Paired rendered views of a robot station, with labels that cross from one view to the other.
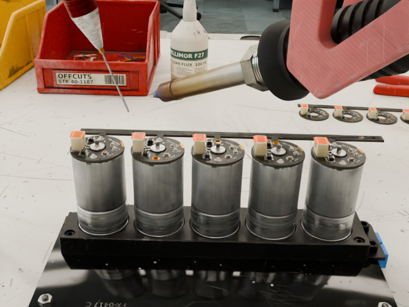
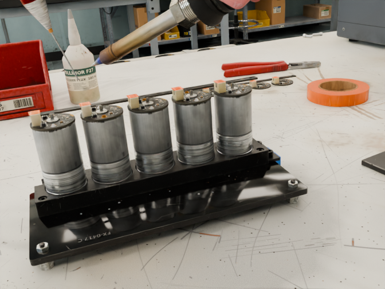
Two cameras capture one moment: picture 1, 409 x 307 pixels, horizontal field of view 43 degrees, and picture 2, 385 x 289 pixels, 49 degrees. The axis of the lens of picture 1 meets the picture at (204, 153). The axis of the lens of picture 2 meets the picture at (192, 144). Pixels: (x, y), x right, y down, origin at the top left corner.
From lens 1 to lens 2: 0.06 m
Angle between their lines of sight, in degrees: 16
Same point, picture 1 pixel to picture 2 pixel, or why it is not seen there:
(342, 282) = (259, 178)
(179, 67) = (75, 83)
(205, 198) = (147, 141)
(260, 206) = (188, 139)
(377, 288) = (282, 175)
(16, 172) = not seen: outside the picture
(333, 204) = (238, 124)
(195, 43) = (84, 61)
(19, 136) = not seen: outside the picture
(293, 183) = (208, 114)
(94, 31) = (44, 14)
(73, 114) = not seen: outside the picture
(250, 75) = (179, 15)
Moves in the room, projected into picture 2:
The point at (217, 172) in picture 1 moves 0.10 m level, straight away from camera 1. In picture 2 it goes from (153, 117) to (125, 77)
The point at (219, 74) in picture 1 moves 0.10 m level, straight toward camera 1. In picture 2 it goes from (152, 24) to (236, 71)
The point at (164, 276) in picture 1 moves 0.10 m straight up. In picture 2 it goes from (130, 208) to (104, 33)
